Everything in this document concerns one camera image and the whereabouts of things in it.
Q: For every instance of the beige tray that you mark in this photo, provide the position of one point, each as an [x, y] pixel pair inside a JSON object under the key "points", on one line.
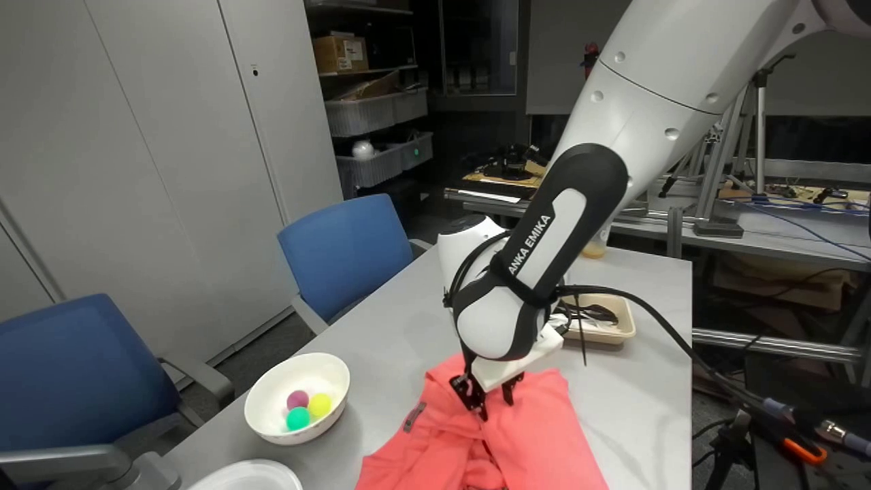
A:
{"points": [[603, 336]]}

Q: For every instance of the white bowl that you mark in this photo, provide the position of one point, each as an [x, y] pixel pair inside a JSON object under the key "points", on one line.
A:
{"points": [[317, 374]]}

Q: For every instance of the purple ball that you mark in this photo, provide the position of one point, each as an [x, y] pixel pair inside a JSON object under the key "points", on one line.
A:
{"points": [[297, 397]]}

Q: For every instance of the orange black clamp tool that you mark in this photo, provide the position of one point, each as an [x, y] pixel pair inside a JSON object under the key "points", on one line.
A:
{"points": [[765, 420]]}

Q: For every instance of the near blue chair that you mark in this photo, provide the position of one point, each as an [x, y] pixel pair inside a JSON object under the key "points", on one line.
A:
{"points": [[73, 382]]}

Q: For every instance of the blue chair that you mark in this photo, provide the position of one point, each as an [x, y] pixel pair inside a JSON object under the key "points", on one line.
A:
{"points": [[73, 382], [340, 254]]}

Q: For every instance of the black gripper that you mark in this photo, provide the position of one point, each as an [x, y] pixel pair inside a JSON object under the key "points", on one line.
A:
{"points": [[480, 380]]}

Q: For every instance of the black cutlery in tray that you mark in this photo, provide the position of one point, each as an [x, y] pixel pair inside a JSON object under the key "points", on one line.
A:
{"points": [[591, 314]]}

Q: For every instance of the white plate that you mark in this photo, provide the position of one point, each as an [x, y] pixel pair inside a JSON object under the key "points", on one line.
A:
{"points": [[252, 473]]}

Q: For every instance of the cluttered workbench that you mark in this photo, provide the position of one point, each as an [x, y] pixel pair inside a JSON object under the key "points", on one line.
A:
{"points": [[797, 220]]}

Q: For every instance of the green ball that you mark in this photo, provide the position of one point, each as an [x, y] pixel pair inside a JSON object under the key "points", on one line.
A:
{"points": [[297, 420]]}

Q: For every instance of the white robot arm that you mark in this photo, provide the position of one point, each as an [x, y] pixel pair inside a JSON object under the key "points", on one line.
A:
{"points": [[663, 80]]}

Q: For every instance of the far blue chair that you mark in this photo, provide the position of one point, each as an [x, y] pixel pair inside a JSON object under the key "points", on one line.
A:
{"points": [[340, 254]]}

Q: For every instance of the yellow ball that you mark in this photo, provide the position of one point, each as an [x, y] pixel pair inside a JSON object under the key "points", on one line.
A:
{"points": [[320, 405]]}

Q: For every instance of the black shelving with bins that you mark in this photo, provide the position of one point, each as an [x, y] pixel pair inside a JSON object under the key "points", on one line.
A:
{"points": [[374, 87]]}

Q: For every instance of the red-orange shirt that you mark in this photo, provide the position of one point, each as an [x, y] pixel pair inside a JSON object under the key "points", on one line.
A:
{"points": [[532, 442]]}

